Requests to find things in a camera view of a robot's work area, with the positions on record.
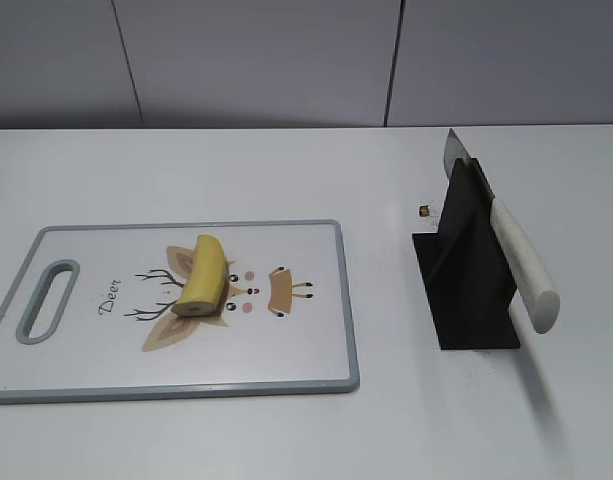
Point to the yellow banana piece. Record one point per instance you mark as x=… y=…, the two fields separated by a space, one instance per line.
x=205 y=272

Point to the white-handled kitchen knife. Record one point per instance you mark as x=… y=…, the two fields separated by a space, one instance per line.
x=537 y=290

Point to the black knife stand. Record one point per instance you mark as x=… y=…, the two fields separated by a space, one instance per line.
x=466 y=276

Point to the white grey-rimmed deer cutting board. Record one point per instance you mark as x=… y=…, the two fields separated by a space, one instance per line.
x=89 y=315

